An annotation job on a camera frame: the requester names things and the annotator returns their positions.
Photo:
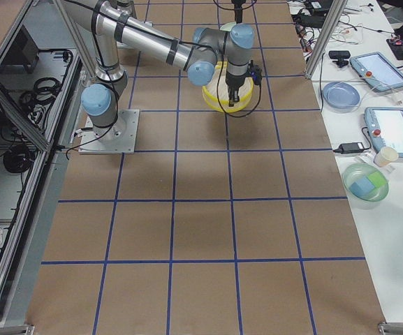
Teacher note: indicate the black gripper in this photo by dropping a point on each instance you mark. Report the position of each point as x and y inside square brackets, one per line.
[237, 14]
[233, 83]

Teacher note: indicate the side yellow bamboo steamer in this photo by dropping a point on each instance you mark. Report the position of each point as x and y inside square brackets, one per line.
[215, 94]

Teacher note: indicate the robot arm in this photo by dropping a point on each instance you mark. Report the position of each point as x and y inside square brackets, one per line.
[198, 58]
[238, 3]

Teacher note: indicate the mint green plate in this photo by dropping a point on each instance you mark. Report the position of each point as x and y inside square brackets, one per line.
[227, 26]

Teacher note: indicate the blue plate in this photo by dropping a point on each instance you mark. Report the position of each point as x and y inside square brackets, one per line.
[341, 96]

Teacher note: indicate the black webcam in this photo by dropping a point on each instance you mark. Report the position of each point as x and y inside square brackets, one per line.
[339, 57]

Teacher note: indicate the black power adapter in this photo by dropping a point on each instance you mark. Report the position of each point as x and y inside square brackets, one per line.
[350, 148]

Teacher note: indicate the far teach pendant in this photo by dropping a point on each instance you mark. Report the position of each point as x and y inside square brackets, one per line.
[377, 71]

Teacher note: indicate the teach pendant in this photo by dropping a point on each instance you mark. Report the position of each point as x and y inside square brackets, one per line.
[385, 126]
[377, 71]

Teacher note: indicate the green glass bowl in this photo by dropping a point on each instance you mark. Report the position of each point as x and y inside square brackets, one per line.
[373, 199]

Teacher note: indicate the near teach pendant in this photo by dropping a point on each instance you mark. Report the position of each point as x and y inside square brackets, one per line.
[385, 126]

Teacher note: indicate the blue sponge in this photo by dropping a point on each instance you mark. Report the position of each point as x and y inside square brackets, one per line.
[361, 187]

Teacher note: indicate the paper cup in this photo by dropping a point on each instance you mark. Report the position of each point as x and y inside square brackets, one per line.
[386, 156]

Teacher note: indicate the green sponge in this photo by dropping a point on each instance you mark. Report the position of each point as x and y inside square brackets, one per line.
[377, 179]

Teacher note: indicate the aluminium frame post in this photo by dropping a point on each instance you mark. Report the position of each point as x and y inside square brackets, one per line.
[331, 20]

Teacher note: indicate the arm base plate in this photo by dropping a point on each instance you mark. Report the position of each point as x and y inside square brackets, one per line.
[120, 139]

